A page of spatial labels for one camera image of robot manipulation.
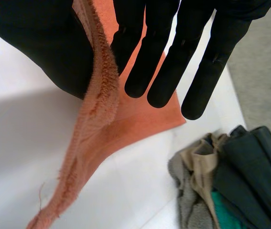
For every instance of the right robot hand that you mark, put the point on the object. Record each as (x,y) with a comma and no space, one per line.
(54,47)

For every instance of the coral towel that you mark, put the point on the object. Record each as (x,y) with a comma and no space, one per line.
(101,114)

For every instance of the beige shorts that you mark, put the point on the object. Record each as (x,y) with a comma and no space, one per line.
(203,164)

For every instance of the grey towel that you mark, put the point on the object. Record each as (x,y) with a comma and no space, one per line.
(190,198)

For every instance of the dark blue cloth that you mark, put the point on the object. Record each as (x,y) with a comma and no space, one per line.
(250,171)

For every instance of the teal towel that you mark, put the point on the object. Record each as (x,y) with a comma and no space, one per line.
(223,212)

